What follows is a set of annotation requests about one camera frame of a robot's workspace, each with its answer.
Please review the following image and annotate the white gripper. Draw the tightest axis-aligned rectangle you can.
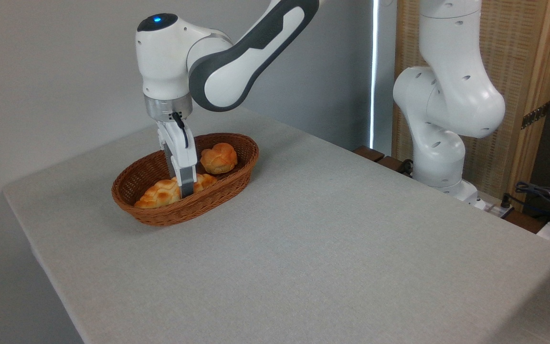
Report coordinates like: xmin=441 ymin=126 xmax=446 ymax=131
xmin=156 ymin=118 xmax=198 ymax=198

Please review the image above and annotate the wooden woven folding screen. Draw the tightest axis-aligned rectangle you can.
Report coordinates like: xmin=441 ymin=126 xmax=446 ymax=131
xmin=392 ymin=0 xmax=550 ymax=212

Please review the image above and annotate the long braided bread loaf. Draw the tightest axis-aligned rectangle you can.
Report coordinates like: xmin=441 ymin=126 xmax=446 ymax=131
xmin=134 ymin=173 xmax=218 ymax=209

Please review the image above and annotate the black cable bundle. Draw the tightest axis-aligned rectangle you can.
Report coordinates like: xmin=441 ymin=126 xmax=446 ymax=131
xmin=515 ymin=182 xmax=550 ymax=215

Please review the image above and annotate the metal screen hinge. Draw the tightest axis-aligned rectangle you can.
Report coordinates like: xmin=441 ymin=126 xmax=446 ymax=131
xmin=521 ymin=102 xmax=550 ymax=130

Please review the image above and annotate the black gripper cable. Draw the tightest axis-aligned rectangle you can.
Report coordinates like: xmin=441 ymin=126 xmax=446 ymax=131
xmin=171 ymin=111 xmax=190 ymax=149

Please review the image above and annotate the round golden bread roll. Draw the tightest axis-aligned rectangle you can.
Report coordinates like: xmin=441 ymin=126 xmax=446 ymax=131
xmin=200 ymin=142 xmax=238 ymax=175

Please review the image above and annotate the brown wicker oval basket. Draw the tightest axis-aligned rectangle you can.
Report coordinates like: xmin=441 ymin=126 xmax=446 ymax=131
xmin=112 ymin=133 xmax=260 ymax=226

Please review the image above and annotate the white power strip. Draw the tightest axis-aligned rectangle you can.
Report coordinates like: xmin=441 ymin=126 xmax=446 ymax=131
xmin=476 ymin=198 xmax=514 ymax=219

